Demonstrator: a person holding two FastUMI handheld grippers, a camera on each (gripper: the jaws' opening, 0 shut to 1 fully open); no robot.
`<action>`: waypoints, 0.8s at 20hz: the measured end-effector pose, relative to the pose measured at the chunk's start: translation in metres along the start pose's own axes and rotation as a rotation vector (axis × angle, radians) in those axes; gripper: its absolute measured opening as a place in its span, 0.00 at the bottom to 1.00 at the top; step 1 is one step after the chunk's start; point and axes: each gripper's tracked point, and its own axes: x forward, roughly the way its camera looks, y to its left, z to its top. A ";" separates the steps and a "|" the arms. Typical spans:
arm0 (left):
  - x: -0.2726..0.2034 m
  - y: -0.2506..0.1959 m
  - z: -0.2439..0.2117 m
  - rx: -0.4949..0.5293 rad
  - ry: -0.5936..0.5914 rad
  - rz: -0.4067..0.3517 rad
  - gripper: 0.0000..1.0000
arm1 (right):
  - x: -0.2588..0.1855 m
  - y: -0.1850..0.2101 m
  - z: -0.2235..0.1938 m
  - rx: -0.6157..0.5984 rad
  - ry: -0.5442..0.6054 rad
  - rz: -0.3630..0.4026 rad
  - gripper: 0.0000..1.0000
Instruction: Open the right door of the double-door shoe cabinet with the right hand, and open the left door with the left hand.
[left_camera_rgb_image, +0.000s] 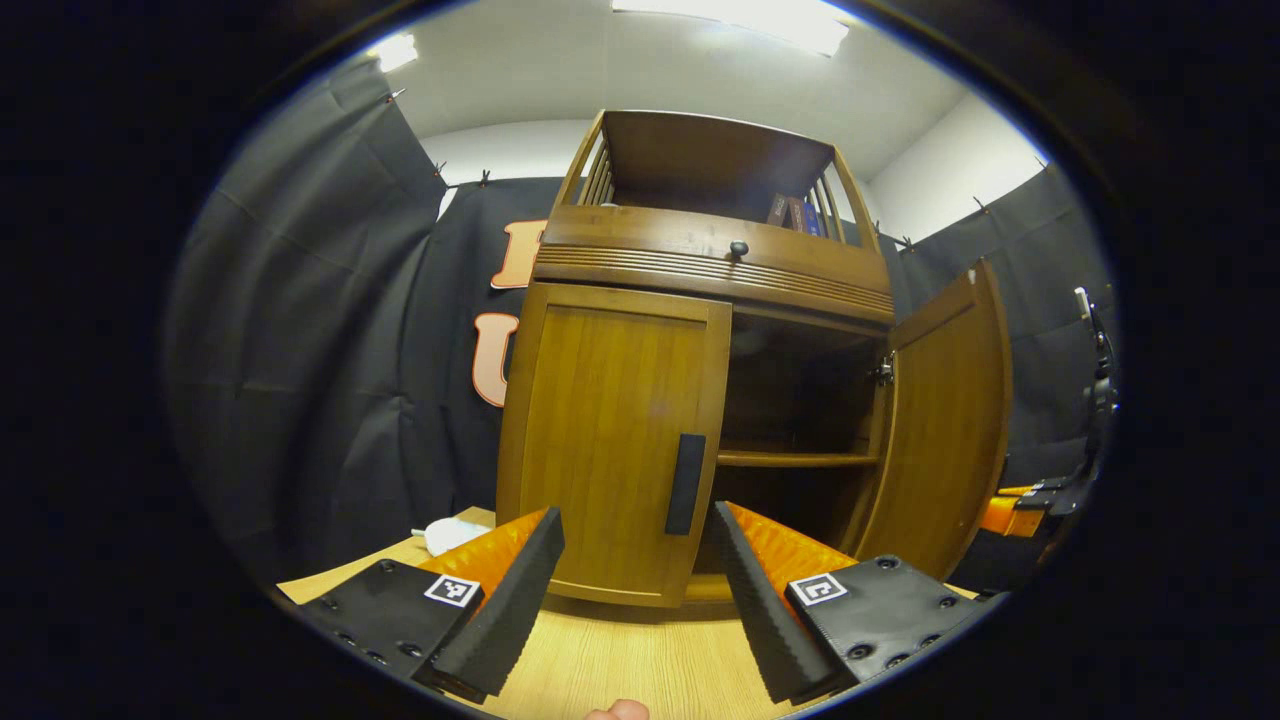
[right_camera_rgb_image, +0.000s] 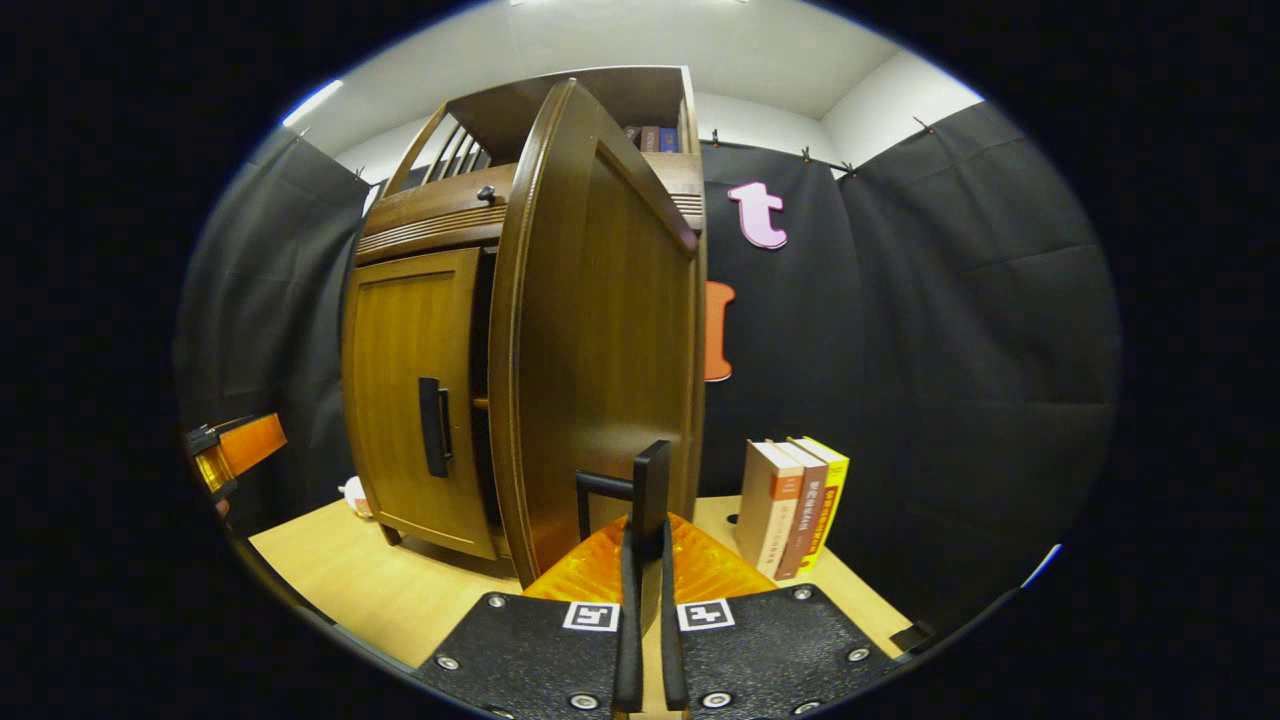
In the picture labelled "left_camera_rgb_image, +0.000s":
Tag small ceiling light panel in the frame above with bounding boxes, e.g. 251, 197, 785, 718
370, 33, 419, 73

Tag black backdrop cloth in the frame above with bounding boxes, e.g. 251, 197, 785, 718
165, 55, 1116, 591

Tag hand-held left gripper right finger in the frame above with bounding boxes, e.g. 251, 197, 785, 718
712, 500, 1006, 706

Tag large ceiling light panel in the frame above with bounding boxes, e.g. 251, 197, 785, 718
612, 0, 851, 56

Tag wooden double-door shoe cabinet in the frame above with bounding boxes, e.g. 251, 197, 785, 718
495, 108, 896, 606

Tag wooden inner shelf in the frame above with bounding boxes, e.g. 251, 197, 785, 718
717, 448, 881, 469

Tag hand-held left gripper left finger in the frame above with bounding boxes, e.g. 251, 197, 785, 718
300, 505, 566, 706

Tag white crumpled object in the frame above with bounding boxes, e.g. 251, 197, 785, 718
412, 517, 491, 557

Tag wooden shoe cabinet door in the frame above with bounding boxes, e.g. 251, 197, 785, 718
855, 258, 1013, 581
497, 282, 733, 609

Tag black door handle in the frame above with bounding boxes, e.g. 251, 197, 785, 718
665, 433, 707, 537

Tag wooden cabinet drawer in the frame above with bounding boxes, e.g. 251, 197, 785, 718
535, 205, 894, 316

